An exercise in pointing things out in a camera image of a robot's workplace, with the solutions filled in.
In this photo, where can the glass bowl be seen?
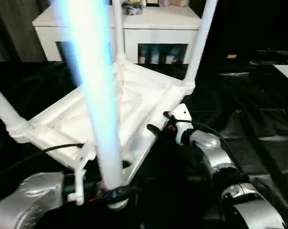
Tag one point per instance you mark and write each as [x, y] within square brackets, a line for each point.
[132, 8]

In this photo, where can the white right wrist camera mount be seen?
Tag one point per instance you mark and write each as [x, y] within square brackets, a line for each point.
[182, 112]

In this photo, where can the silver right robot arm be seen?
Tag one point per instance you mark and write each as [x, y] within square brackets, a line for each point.
[206, 139]

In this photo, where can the pink figure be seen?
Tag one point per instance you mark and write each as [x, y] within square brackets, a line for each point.
[173, 3]

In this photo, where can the grey curtain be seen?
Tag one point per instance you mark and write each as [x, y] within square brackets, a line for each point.
[15, 35]

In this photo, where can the black mat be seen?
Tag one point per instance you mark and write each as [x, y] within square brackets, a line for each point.
[253, 107]

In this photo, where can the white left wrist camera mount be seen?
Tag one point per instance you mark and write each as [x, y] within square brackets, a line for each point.
[79, 190]

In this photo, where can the white plastic table leg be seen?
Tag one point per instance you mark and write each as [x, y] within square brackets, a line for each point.
[94, 71]
[201, 43]
[3, 105]
[117, 28]

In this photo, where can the dark low shelf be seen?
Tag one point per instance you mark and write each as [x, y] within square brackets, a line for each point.
[275, 57]

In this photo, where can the white plastic table top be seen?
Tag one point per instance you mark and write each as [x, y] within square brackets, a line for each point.
[139, 100]

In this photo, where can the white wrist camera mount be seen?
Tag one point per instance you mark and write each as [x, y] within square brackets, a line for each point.
[182, 112]
[79, 190]

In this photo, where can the white cabinet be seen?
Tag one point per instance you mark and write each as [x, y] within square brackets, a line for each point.
[158, 21]

